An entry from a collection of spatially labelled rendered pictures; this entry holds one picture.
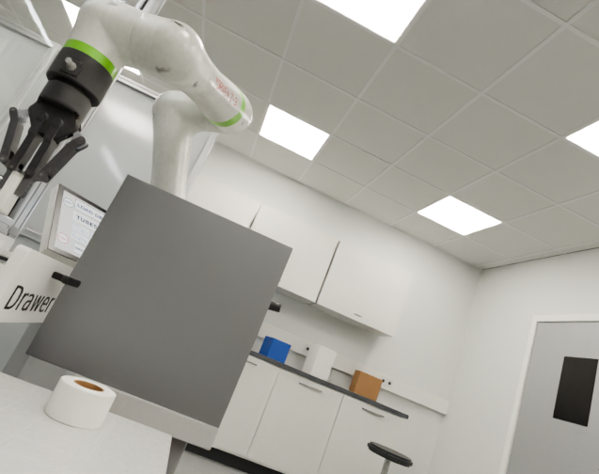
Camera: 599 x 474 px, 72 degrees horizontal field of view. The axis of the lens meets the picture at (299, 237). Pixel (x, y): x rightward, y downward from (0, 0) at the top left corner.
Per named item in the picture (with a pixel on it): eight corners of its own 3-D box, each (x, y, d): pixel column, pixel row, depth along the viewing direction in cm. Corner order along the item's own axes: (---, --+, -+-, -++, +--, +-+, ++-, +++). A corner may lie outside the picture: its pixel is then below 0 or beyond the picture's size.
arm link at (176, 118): (148, 276, 119) (164, 103, 127) (203, 278, 118) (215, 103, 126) (126, 274, 106) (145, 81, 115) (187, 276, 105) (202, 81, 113)
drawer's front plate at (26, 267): (54, 323, 82) (82, 272, 85) (-16, 323, 54) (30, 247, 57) (45, 319, 82) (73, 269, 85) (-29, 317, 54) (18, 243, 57)
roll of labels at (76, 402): (84, 434, 47) (102, 399, 48) (31, 409, 48) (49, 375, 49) (109, 424, 54) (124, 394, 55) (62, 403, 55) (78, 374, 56)
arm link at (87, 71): (118, 94, 80) (70, 72, 78) (105, 56, 69) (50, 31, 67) (102, 119, 78) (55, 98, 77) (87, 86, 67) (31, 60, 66)
